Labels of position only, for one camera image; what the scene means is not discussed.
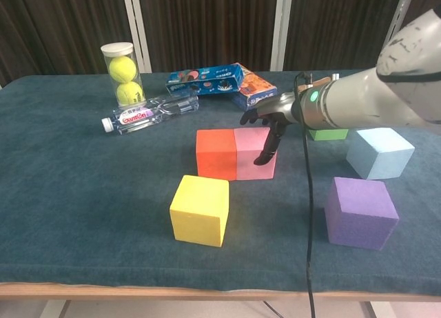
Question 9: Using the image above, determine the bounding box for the yellow foam cube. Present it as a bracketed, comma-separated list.
[169, 175, 230, 248]

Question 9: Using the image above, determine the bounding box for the brown spiral notebook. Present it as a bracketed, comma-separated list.
[298, 74, 340, 93]

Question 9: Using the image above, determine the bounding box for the white frame post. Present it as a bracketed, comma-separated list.
[269, 0, 294, 72]
[122, 0, 152, 73]
[375, 0, 416, 69]

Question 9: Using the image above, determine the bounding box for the orange foam cube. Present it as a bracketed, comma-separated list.
[195, 128, 238, 181]

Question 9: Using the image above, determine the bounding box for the pink foam cube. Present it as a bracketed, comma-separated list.
[233, 126, 278, 181]

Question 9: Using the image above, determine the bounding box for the clear plastic water bottle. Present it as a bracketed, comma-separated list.
[101, 95, 201, 135]

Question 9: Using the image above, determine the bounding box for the black right hand cable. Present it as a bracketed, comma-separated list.
[293, 72, 317, 318]

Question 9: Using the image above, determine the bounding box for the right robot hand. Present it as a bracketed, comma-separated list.
[240, 92, 299, 166]

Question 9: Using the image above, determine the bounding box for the light blue foam cube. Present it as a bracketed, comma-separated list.
[345, 127, 416, 180]

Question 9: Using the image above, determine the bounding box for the green foam cube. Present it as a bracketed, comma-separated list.
[307, 127, 349, 141]

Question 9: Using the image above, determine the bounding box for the dark blue table cloth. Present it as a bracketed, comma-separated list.
[0, 68, 441, 295]

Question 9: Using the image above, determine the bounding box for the purple foam cube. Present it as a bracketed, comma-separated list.
[324, 176, 400, 252]

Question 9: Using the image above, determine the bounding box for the white table leg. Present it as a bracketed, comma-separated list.
[39, 299, 72, 318]
[365, 300, 397, 318]

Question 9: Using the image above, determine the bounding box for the clear tennis ball tube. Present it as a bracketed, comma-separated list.
[100, 42, 145, 108]

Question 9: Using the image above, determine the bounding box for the orange cracker box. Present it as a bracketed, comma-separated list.
[231, 63, 279, 112]

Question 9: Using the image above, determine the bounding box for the yellow tennis ball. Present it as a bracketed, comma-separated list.
[109, 57, 136, 83]
[116, 81, 144, 106]

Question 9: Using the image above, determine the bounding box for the blue Oreo cookie box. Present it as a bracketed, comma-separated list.
[165, 63, 246, 97]

